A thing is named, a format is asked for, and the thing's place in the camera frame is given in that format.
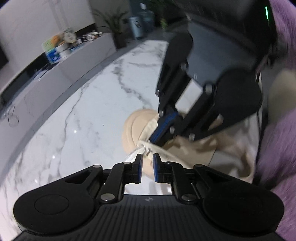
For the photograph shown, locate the white shoelace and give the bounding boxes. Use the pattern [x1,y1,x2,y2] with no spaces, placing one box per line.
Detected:
[123,144,151,163]

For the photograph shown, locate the beige canvas shoe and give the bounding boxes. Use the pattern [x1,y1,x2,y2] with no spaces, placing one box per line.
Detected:
[122,109,259,183]

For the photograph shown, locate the grey pedal trash bin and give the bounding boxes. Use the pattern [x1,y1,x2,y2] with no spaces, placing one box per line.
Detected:
[128,16,144,40]

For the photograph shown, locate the water bottle jug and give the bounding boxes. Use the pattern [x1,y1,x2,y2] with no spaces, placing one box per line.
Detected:
[140,9,154,33]

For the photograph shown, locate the potted green plant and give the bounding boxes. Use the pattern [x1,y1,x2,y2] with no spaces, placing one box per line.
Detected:
[92,7,128,49]

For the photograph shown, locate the cow pattern toys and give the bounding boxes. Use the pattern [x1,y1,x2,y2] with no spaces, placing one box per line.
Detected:
[77,31,103,44]

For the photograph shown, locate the purple fluffy garment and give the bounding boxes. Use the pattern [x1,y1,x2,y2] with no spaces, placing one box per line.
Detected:
[255,1,295,240]

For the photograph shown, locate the teddy bear plush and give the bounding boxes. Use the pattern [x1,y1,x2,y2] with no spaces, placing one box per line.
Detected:
[51,35,61,47]

